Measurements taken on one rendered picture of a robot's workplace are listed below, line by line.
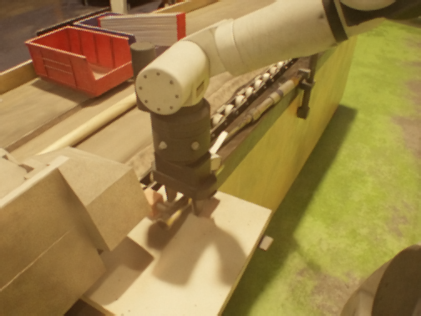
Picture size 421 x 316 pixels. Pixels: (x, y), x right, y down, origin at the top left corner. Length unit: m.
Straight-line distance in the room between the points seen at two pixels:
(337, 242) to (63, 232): 1.40
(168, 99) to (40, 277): 0.28
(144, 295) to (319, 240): 1.24
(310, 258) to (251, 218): 0.99
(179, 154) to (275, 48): 0.20
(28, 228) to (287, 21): 0.37
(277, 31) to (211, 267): 0.36
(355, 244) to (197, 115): 1.35
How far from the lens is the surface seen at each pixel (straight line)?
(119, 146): 0.87
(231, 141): 0.83
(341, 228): 1.75
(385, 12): 0.33
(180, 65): 0.41
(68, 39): 1.39
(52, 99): 1.17
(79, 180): 0.43
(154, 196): 0.60
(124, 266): 0.56
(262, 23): 0.38
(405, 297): 0.32
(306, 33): 0.36
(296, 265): 1.55
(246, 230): 0.59
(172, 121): 0.45
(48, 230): 0.45
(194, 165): 0.50
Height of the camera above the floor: 1.26
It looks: 39 degrees down
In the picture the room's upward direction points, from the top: 1 degrees clockwise
